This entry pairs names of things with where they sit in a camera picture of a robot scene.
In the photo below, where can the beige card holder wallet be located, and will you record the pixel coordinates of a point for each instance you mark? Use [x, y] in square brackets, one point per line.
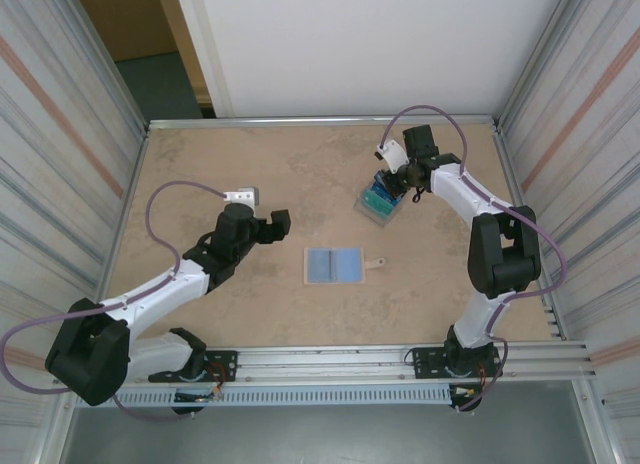
[345, 265]

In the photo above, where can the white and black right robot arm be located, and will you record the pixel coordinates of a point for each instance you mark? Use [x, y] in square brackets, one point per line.
[505, 264]

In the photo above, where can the teal credit card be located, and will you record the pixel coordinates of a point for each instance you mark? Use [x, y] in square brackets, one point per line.
[377, 201]

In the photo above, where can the clear acrylic card stand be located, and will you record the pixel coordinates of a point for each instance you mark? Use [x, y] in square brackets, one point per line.
[375, 218]

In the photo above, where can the brown wooden door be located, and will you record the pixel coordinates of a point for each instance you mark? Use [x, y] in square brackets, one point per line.
[125, 19]

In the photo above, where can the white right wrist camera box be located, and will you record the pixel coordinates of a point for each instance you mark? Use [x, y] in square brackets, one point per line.
[392, 151]

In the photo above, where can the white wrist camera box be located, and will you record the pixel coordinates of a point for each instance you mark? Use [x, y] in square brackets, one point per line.
[242, 195]
[392, 151]

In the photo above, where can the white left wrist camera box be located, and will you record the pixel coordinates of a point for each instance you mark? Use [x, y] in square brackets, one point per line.
[242, 195]

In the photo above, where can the aluminium table side rail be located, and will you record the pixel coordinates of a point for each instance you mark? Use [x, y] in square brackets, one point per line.
[505, 156]

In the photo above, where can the aluminium table end rail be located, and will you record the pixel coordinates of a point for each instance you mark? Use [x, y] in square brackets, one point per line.
[325, 121]

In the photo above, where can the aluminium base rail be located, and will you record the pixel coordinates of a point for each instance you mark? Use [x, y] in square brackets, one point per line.
[325, 366]

